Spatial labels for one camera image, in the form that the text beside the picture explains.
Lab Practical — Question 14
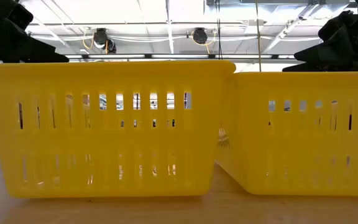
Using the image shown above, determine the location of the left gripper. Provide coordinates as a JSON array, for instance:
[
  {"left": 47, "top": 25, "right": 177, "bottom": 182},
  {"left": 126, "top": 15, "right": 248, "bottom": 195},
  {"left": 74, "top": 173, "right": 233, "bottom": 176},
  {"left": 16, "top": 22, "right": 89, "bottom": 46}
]
[{"left": 0, "top": 0, "right": 70, "bottom": 63}]

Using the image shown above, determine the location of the yellow slotted plastic basket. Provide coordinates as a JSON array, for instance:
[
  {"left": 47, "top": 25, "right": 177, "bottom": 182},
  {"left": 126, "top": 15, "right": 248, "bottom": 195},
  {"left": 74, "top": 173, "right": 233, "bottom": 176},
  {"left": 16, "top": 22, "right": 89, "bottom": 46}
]
[
  {"left": 0, "top": 60, "right": 237, "bottom": 199},
  {"left": 215, "top": 71, "right": 358, "bottom": 197}
]

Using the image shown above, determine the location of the long white light rail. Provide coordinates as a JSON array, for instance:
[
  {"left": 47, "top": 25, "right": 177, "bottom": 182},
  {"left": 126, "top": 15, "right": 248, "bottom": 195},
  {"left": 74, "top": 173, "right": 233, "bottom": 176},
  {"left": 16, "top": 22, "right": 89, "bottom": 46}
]
[{"left": 63, "top": 53, "right": 296, "bottom": 60}]

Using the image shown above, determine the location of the thin black hanging cable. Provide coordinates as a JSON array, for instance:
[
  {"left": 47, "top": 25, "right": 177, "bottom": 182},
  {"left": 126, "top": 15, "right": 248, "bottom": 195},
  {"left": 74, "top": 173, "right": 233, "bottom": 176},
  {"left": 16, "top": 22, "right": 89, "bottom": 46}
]
[{"left": 214, "top": 0, "right": 223, "bottom": 60}]

